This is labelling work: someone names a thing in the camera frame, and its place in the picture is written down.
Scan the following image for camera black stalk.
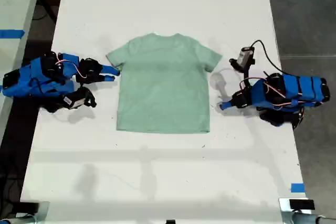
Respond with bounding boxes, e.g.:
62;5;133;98
240;63;253;90

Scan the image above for long blue tape strip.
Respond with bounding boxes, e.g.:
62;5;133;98
0;29;26;39

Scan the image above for black camera box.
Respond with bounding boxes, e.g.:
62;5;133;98
62;87;97;110
229;46;256;72

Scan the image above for camera black cable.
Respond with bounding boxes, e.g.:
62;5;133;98
249;39;286;76

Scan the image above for pale green T-shirt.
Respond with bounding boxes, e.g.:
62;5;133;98
106;33;223;134

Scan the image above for black floor cable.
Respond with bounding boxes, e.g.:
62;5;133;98
33;0;58;23

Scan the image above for short blue tape strip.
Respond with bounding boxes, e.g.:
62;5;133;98
290;183;306;194

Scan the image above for metal corner bracket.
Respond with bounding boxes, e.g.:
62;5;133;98
14;200;50;224
278;197;316;224

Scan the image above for white side table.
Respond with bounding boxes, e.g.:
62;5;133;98
0;0;45;137

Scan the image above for small black box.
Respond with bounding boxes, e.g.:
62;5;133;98
18;201;40;215
288;199;316;211

